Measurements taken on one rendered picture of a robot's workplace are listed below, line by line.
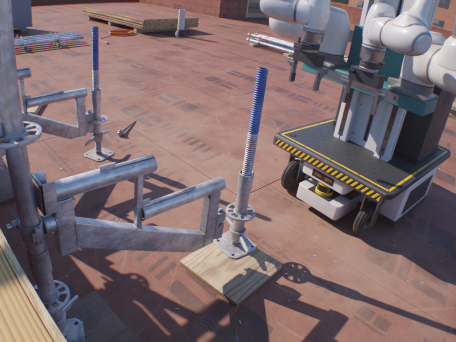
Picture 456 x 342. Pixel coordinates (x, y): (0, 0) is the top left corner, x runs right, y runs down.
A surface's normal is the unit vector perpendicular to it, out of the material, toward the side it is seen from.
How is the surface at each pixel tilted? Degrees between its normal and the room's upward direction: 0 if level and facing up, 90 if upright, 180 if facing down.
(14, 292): 0
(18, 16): 90
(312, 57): 90
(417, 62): 91
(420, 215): 0
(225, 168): 0
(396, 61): 90
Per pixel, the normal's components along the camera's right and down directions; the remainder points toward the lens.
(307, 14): -0.51, 0.39
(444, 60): -0.98, 0.08
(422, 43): 0.22, 0.62
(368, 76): -0.75, 0.25
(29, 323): 0.11, -0.86
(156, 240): 0.70, 0.42
